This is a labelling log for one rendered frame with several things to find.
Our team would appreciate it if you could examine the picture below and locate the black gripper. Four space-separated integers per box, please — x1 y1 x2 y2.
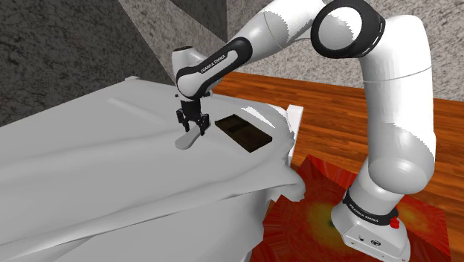
175 99 210 137

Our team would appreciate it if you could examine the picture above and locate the white flat remote control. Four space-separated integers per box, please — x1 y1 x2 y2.
174 125 202 151

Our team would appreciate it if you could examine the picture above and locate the dark brown flat tray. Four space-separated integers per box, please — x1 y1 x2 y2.
214 113 274 153

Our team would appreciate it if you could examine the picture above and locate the bed with white sheet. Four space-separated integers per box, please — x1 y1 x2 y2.
0 75 307 262

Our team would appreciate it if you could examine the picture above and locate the red patterned robot stand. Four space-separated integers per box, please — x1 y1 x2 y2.
250 154 452 262

